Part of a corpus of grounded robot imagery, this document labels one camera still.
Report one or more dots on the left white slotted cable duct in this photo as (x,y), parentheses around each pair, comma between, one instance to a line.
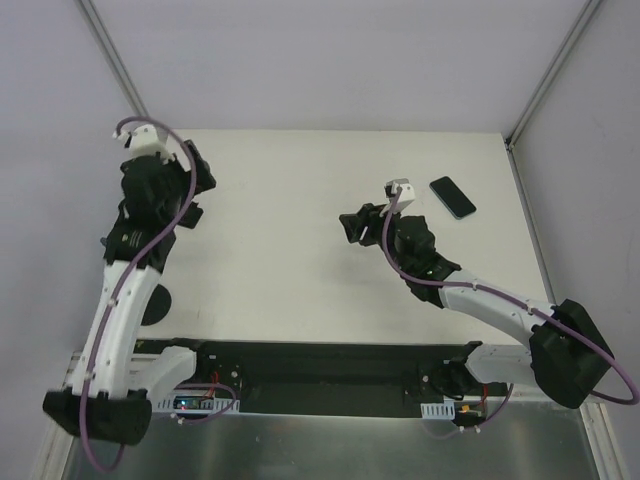
(184,404)

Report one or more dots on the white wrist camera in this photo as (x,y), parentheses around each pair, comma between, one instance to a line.
(400,194)
(144,141)

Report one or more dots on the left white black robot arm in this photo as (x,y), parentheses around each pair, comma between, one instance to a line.
(104,399)

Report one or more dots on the black round-base phone stand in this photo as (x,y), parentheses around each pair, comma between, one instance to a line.
(157,307)

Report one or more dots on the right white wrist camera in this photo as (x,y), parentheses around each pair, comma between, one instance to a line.
(400,194)

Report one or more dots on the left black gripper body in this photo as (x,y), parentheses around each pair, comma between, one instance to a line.
(198,180)

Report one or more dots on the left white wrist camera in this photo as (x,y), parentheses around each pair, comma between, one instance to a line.
(144,141)

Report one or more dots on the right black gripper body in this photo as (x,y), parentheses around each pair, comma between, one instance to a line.
(364,226)

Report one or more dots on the aluminium frame post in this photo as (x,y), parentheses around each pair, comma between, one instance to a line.
(111,55)
(576,32)

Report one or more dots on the right white slotted cable duct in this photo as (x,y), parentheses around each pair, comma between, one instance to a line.
(438,411)

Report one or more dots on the white slotted cable duct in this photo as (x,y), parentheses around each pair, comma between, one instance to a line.
(438,411)
(184,404)

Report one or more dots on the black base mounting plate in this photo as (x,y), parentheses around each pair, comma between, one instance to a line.
(388,381)

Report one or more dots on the black folding phone stand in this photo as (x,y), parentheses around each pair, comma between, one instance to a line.
(192,216)

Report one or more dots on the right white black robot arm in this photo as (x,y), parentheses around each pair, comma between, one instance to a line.
(559,349)

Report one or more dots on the front aluminium rail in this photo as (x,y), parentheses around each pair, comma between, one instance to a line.
(112,376)

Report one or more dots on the left aluminium frame post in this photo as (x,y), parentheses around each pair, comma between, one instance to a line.
(111,55)

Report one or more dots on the right aluminium frame post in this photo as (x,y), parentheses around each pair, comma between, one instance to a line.
(576,32)

